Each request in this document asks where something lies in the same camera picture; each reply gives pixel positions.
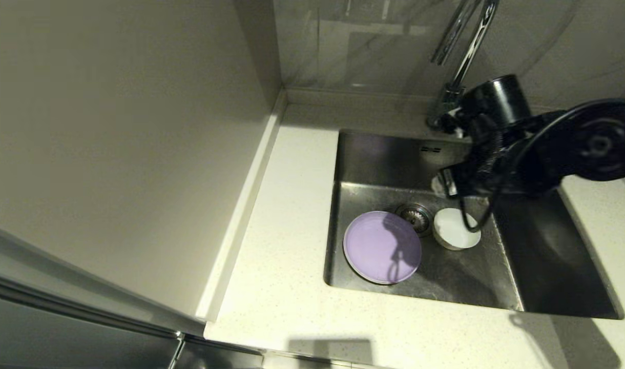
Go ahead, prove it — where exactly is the white bowl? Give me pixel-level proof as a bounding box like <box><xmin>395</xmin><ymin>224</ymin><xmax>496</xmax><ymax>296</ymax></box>
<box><xmin>433</xmin><ymin>208</ymin><xmax>482</xmax><ymax>251</ymax></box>

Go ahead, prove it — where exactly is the purple plastic plate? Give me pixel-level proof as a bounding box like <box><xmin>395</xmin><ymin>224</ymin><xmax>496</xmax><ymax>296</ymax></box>
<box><xmin>343</xmin><ymin>211</ymin><xmax>423</xmax><ymax>285</ymax></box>

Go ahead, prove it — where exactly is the stainless steel sink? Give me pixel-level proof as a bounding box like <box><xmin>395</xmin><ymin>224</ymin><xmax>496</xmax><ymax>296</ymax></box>
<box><xmin>323</xmin><ymin>128</ymin><xmax>624</xmax><ymax>321</ymax></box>

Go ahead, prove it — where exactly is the round metal drain strainer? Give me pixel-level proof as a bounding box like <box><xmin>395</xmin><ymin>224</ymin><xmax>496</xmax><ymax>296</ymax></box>
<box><xmin>394</xmin><ymin>202</ymin><xmax>435</xmax><ymax>237</ymax></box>

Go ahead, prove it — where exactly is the chrome gooseneck faucet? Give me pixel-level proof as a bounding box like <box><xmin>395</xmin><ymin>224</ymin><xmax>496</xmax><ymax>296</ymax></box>
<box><xmin>426</xmin><ymin>0</ymin><xmax>500</xmax><ymax>130</ymax></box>

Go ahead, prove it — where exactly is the beige tall cabinet side panel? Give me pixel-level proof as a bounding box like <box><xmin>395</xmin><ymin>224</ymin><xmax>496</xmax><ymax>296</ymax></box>
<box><xmin>0</xmin><ymin>0</ymin><xmax>285</xmax><ymax>323</ymax></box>

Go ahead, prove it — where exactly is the steel appliance door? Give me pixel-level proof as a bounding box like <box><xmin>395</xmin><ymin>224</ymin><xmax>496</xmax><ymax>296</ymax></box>
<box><xmin>0</xmin><ymin>274</ymin><xmax>264</xmax><ymax>369</ymax></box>

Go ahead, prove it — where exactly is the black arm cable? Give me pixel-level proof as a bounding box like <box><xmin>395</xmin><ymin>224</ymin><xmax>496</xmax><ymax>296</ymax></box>
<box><xmin>459</xmin><ymin>100</ymin><xmax>625</xmax><ymax>232</ymax></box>

